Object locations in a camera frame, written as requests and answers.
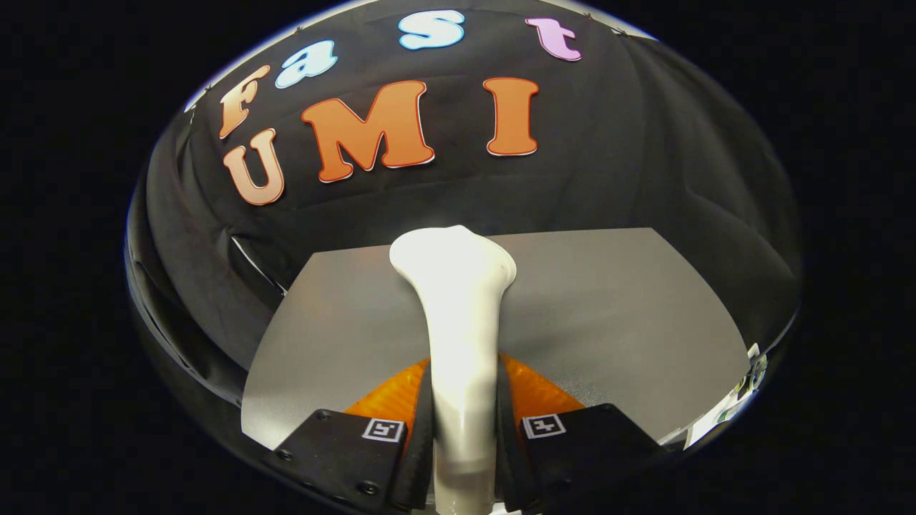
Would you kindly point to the white garment steamer head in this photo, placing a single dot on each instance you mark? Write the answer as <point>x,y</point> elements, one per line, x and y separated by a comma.
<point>458,322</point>

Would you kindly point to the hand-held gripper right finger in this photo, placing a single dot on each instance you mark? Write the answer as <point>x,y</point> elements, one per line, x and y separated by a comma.
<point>504,465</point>

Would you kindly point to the white desk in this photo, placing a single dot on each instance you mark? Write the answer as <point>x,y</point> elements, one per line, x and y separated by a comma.
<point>715,422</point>

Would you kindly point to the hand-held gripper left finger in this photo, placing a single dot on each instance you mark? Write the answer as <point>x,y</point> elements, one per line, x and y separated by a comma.
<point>421,465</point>

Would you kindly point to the grey cabinet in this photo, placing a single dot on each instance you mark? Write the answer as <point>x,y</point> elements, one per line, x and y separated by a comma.
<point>608,315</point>

